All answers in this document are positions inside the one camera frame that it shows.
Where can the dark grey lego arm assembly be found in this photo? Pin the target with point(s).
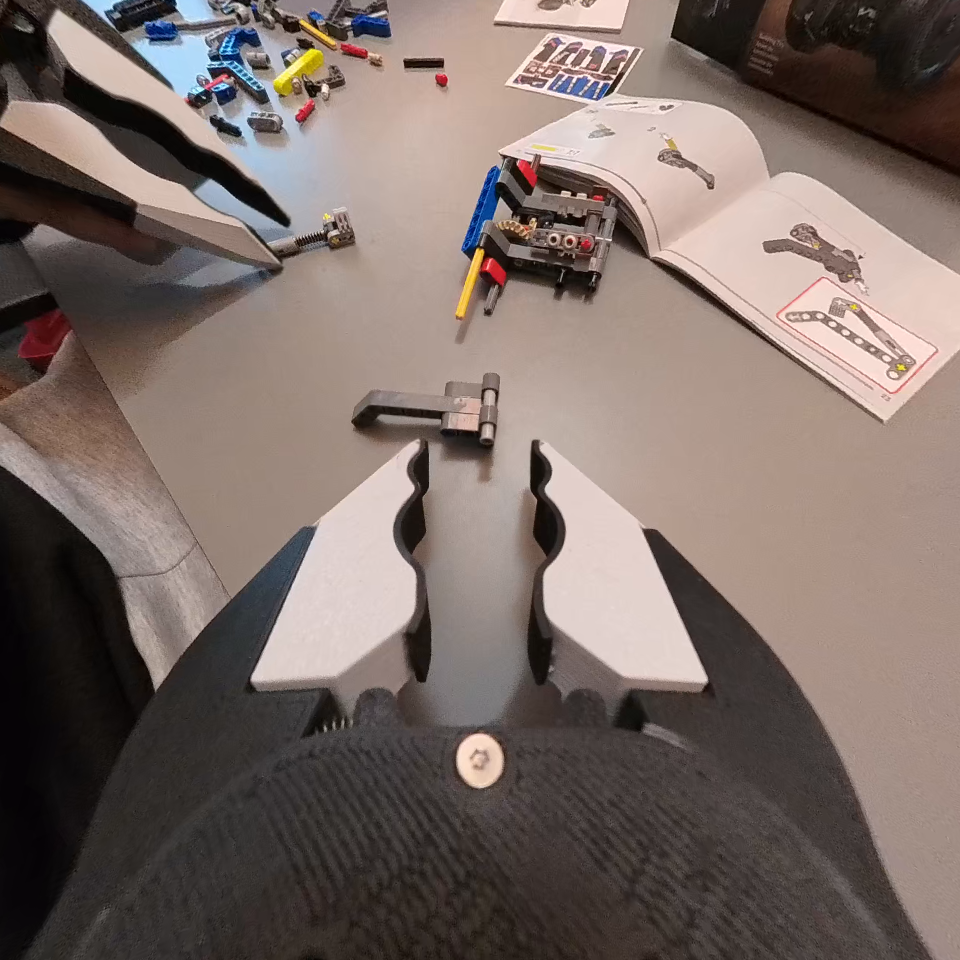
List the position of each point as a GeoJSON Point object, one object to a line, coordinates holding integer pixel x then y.
{"type": "Point", "coordinates": [420, 405]}

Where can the black lego axle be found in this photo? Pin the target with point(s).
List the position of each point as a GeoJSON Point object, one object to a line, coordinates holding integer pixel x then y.
{"type": "Point", "coordinates": [424, 63]}

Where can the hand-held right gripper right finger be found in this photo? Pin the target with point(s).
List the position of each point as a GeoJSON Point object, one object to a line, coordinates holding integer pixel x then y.
{"type": "Point", "coordinates": [615, 600]}

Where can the lego shock absorber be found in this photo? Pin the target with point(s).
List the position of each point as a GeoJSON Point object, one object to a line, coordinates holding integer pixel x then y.
{"type": "Point", "coordinates": [341, 225]}

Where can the pile of loose lego pieces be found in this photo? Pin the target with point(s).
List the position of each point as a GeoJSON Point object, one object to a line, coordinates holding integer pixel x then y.
{"type": "Point", "coordinates": [296, 71]}

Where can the person's grey garment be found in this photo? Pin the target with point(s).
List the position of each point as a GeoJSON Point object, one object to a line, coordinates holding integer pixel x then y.
{"type": "Point", "coordinates": [112, 487]}

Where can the sticker sheet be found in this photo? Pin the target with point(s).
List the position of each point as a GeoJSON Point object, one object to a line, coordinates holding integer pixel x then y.
{"type": "Point", "coordinates": [574, 67]}

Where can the open instruction booklet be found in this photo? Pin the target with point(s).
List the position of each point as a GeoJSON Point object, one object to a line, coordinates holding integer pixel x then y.
{"type": "Point", "coordinates": [712, 225]}

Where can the person's black jacket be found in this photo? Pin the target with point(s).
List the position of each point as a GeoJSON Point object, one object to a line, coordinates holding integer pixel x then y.
{"type": "Point", "coordinates": [52, 712]}

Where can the person's left hand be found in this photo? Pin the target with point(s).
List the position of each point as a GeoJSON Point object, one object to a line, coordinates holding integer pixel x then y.
{"type": "Point", "coordinates": [67, 221]}

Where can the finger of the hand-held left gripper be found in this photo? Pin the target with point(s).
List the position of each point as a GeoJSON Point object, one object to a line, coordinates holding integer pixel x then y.
{"type": "Point", "coordinates": [127, 82]}
{"type": "Point", "coordinates": [90, 157]}

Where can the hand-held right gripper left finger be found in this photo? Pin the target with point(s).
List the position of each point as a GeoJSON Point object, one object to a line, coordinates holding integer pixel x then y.
{"type": "Point", "coordinates": [337, 600]}

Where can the closed instruction booklet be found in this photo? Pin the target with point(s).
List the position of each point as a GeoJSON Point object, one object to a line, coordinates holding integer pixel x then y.
{"type": "Point", "coordinates": [592, 19]}

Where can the lego chassis assembly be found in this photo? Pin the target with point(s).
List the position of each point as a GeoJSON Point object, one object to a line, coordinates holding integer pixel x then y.
{"type": "Point", "coordinates": [547, 217]}

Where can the red object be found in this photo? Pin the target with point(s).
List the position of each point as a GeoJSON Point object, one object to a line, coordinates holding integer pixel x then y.
{"type": "Point", "coordinates": [45, 341]}

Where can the dark lego box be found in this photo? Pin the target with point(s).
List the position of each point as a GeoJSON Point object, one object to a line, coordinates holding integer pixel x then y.
{"type": "Point", "coordinates": [825, 60]}

